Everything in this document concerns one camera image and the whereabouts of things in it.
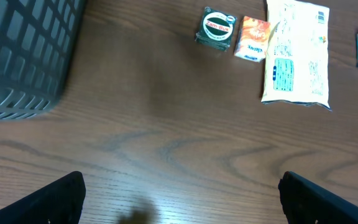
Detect round sticker item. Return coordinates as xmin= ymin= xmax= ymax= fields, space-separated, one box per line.
xmin=195 ymin=7 xmax=237 ymax=52

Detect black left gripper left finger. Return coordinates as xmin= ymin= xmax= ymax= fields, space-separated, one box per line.
xmin=0 ymin=171 xmax=86 ymax=224

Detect wet wipes pack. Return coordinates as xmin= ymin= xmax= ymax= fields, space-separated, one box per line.
xmin=261 ymin=0 xmax=330 ymax=109

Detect orange Kleenex tissue pack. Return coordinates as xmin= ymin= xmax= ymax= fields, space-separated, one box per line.
xmin=234 ymin=16 xmax=272 ymax=62

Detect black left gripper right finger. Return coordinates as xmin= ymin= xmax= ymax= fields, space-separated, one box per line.
xmin=278 ymin=171 xmax=358 ymax=224

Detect grey plastic mesh basket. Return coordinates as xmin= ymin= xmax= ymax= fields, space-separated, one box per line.
xmin=0 ymin=0 xmax=87 ymax=121

